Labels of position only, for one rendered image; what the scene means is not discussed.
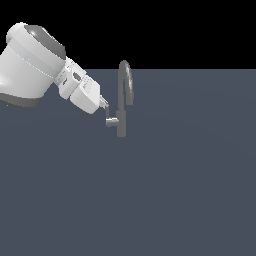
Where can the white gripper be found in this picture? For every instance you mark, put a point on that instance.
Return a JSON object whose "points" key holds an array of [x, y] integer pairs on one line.
{"points": [[81, 89]]}

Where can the grey gooseneck faucet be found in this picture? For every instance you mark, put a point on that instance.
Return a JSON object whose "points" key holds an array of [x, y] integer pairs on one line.
{"points": [[124, 96]]}

